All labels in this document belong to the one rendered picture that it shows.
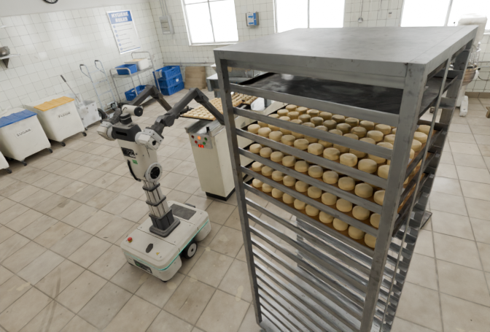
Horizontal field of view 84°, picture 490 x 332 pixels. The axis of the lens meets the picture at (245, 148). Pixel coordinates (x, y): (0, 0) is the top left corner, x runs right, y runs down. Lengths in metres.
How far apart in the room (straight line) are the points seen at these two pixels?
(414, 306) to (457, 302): 0.29
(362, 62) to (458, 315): 2.09
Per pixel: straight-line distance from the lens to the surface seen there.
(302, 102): 0.81
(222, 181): 2.87
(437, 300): 2.52
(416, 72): 0.63
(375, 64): 0.65
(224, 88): 1.00
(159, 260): 2.37
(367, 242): 1.00
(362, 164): 0.84
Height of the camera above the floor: 1.96
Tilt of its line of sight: 29 degrees down
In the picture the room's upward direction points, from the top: 7 degrees counter-clockwise
